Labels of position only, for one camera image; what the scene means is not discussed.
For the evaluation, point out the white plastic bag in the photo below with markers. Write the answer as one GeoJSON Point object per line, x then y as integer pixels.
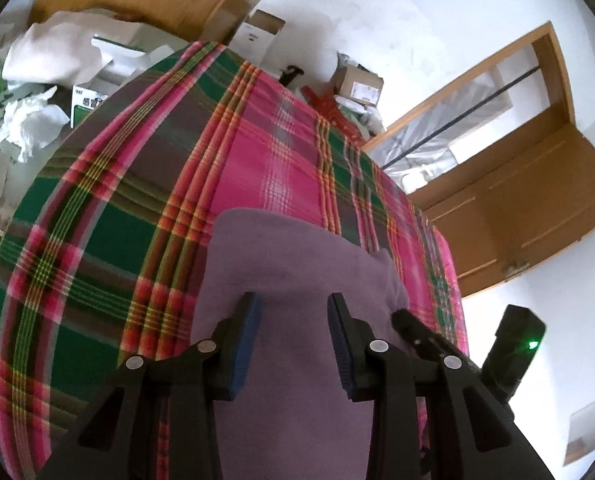
{"type": "Point", "coordinates": [57, 45]}

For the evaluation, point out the crumpled white tissues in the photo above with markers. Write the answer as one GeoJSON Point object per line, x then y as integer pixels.
{"type": "Point", "coordinates": [32, 120]}

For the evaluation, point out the black rod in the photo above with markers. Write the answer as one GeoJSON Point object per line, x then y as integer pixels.
{"type": "Point", "coordinates": [457, 119]}

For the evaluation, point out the flat pale board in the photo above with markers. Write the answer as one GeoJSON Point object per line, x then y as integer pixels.
{"type": "Point", "coordinates": [590, 427]}

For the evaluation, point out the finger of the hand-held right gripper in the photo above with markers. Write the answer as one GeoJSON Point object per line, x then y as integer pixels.
{"type": "Point", "coordinates": [422, 337]}

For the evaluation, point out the translucent plastic sheet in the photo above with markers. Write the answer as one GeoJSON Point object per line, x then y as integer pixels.
{"type": "Point", "coordinates": [427, 145]}

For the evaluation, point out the cardboard box with label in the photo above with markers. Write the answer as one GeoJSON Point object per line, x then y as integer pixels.
{"type": "Point", "coordinates": [360, 85]}

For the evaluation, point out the white open box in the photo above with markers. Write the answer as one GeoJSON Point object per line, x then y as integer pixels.
{"type": "Point", "coordinates": [260, 32]}

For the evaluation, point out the white box with green edge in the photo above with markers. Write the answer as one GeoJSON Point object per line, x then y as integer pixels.
{"type": "Point", "coordinates": [120, 55]}

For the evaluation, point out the pile of plastic bags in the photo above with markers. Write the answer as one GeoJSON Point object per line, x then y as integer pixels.
{"type": "Point", "coordinates": [367, 117]}

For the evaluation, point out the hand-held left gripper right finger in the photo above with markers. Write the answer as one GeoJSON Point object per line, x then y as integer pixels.
{"type": "Point", "coordinates": [340, 355]}

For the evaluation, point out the red plastic object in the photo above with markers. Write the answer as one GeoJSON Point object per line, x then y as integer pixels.
{"type": "Point", "coordinates": [327, 105]}

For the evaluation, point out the purple fleece garment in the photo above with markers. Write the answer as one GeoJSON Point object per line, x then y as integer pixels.
{"type": "Point", "coordinates": [287, 270]}

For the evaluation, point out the wooden door frame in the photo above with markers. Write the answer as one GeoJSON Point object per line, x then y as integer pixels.
{"type": "Point", "coordinates": [552, 70]}

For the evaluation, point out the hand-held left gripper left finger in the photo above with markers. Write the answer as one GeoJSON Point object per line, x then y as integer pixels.
{"type": "Point", "coordinates": [242, 355]}

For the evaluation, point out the pink green plaid bed cover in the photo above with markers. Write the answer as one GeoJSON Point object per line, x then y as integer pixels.
{"type": "Point", "coordinates": [102, 240]}

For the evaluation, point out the small black object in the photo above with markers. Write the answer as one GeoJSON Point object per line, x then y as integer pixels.
{"type": "Point", "coordinates": [290, 74]}

